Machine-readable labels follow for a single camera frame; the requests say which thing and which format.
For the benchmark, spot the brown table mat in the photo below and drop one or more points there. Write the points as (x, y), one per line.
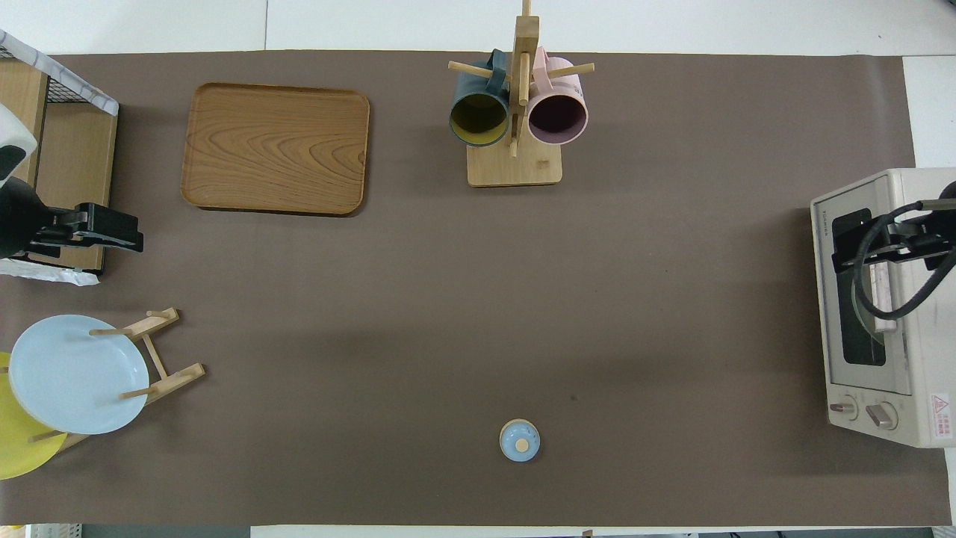
(448, 299)

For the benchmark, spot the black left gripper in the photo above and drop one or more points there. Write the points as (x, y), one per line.
(22, 220)

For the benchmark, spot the dark blue mug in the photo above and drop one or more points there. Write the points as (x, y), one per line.
(478, 119)

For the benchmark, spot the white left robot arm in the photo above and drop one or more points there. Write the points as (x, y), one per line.
(16, 127)

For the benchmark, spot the light blue plate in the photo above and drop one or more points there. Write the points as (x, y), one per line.
(75, 373)

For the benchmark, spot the wooden serving tray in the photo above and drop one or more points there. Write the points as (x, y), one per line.
(276, 149)

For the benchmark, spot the wooden mug tree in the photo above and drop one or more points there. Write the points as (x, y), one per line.
(515, 168)

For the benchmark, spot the silver oven knob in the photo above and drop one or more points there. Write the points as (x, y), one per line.
(844, 408)
(883, 416)

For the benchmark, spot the pink mug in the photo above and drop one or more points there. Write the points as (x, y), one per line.
(556, 119)

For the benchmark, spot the white checkered cloth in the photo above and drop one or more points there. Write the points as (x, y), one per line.
(75, 78)
(45, 273)

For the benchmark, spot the yellow plate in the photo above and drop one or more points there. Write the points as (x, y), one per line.
(19, 456)

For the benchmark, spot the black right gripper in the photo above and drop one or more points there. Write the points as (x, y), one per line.
(930, 243)

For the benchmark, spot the wooden plate rack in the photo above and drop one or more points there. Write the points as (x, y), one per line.
(175, 379)

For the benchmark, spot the beige toaster oven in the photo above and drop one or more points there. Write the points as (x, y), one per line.
(926, 359)

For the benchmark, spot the toaster oven glass door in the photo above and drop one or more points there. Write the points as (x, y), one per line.
(827, 314)

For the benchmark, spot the small blue call bell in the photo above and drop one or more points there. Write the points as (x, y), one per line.
(519, 441)

